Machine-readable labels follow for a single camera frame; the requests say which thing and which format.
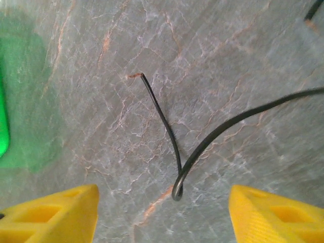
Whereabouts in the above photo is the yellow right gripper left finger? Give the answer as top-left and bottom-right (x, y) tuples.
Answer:
(0, 184), (99, 243)

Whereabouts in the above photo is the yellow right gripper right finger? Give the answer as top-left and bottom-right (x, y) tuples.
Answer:
(228, 184), (324, 243)

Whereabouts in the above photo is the green plastic basket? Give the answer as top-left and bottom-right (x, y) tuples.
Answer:
(0, 64), (11, 158)

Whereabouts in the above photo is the black cable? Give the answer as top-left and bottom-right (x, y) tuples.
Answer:
(128, 72), (324, 203)
(303, 0), (324, 32)

